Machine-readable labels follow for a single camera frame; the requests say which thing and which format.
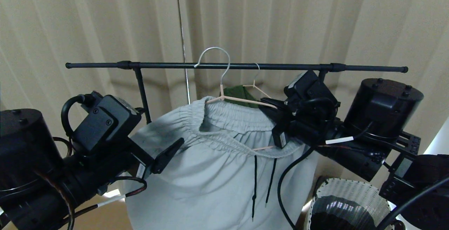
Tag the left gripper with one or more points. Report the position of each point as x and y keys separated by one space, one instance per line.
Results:
x=112 y=166

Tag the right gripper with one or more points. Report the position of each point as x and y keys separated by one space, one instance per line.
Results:
x=308 y=130

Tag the pink clothes hanger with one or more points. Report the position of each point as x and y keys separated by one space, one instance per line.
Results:
x=224 y=98
x=257 y=90

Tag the green sleeveless shirt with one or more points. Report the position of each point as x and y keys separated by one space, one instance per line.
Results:
x=240 y=93

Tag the pale grey shorts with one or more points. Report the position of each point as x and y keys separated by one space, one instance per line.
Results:
x=210 y=173

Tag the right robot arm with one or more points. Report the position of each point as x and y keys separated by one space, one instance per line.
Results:
x=382 y=107

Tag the white laundry basket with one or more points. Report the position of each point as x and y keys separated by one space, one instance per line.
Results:
x=350 y=191

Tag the black clothes rack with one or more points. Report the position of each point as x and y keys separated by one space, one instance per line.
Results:
x=210 y=65

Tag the beige curtain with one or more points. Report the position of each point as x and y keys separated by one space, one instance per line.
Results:
x=298 y=19

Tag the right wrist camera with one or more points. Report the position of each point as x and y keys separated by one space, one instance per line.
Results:
x=308 y=89

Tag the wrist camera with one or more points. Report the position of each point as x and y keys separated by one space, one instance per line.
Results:
x=308 y=89
x=101 y=123

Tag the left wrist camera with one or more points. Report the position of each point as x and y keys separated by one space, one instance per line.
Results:
x=101 y=123

